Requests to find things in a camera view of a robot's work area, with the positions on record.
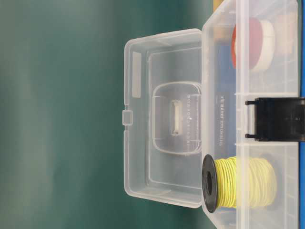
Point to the clear plastic tool box lid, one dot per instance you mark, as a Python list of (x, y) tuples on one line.
[(162, 142)]

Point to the clear plastic tool box base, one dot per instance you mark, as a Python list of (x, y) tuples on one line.
[(228, 81)]

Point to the black box latch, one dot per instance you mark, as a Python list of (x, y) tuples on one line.
[(279, 119)]

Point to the red and white tape roll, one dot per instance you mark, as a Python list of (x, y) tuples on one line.
[(262, 44)]

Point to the yellow wire spool black flanges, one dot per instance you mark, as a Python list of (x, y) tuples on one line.
[(219, 183)]

